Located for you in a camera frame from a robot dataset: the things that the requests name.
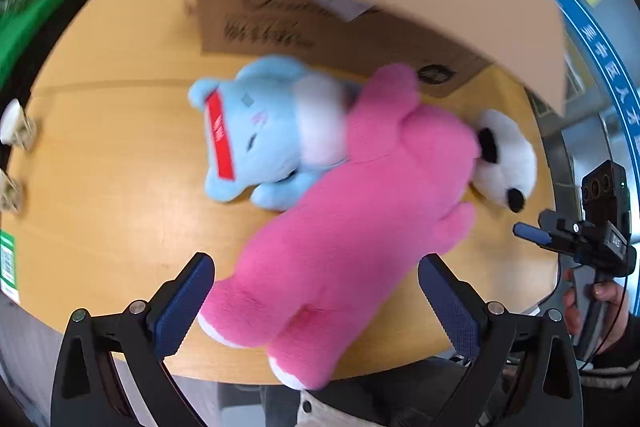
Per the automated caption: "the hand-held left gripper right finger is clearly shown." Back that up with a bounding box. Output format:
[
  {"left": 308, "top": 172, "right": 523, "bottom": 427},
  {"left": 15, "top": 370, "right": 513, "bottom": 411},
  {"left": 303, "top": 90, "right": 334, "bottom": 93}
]
[{"left": 417, "top": 253, "right": 583, "bottom": 427}]

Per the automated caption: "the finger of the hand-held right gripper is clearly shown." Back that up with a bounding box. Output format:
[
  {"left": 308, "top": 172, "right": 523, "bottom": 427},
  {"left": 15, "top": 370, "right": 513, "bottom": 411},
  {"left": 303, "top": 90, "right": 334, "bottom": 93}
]
[{"left": 513, "top": 222, "right": 552, "bottom": 245}]

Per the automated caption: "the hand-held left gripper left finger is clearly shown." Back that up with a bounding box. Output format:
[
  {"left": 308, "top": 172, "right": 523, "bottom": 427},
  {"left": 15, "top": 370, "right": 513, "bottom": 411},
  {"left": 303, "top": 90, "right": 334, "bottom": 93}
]
[{"left": 50, "top": 252, "right": 216, "bottom": 427}]

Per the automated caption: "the pink plush bear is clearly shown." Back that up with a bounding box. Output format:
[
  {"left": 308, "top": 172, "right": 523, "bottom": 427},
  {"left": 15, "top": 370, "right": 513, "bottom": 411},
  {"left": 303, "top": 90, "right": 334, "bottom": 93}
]
[{"left": 197, "top": 63, "right": 538, "bottom": 390}]

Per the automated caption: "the person's right forearm striped sleeve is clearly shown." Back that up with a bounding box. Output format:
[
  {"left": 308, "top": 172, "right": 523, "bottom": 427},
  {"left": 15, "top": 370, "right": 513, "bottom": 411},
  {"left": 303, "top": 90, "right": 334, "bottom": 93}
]
[{"left": 580, "top": 342, "right": 640, "bottom": 427}]

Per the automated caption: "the round wooden desktop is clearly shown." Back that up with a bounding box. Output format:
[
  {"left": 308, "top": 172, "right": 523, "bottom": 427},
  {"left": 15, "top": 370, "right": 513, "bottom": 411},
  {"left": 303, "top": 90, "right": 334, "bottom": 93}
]
[{"left": 7, "top": 0, "right": 562, "bottom": 389}]

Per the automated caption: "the person's right hand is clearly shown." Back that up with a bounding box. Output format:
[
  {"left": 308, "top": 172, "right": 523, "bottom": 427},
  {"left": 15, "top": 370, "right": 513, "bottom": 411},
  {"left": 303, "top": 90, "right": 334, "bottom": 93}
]
[{"left": 562, "top": 269, "right": 632, "bottom": 354}]

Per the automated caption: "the person's dark clothing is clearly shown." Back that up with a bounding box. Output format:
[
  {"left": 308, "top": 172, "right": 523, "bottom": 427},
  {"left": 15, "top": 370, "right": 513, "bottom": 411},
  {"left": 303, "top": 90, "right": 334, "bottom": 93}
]
[{"left": 220, "top": 356, "right": 476, "bottom": 427}]

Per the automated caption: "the green white label sticker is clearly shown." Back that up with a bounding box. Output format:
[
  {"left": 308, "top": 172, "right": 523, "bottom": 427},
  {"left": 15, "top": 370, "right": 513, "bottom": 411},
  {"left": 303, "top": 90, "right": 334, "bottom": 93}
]
[{"left": 0, "top": 231, "right": 22, "bottom": 301}]

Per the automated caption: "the light blue plush toy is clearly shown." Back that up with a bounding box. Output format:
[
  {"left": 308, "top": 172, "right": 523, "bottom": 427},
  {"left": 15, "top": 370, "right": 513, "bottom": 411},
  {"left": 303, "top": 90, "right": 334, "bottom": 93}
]
[{"left": 188, "top": 55, "right": 363, "bottom": 212}]

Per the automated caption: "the blue curved sign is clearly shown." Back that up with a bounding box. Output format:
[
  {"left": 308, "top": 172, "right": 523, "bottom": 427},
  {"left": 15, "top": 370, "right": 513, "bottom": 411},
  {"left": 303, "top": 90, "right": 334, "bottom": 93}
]
[{"left": 525, "top": 0, "right": 640, "bottom": 168}]

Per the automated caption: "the small white beige object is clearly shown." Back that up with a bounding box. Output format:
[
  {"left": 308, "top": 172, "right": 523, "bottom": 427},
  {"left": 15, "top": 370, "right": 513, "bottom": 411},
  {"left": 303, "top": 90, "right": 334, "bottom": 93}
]
[
  {"left": 0, "top": 99, "right": 40, "bottom": 151},
  {"left": 0, "top": 169, "right": 24, "bottom": 211}
]

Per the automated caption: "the green plastic crate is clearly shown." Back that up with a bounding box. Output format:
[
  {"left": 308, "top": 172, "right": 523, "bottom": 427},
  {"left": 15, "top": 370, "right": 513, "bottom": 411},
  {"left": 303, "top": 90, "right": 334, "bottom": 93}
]
[{"left": 0, "top": 0, "right": 108, "bottom": 90}]

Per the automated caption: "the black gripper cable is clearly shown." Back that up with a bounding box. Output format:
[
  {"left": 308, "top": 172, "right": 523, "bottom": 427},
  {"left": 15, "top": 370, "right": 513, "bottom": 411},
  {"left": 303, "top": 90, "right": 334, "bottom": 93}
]
[{"left": 542, "top": 274, "right": 632, "bottom": 375}]

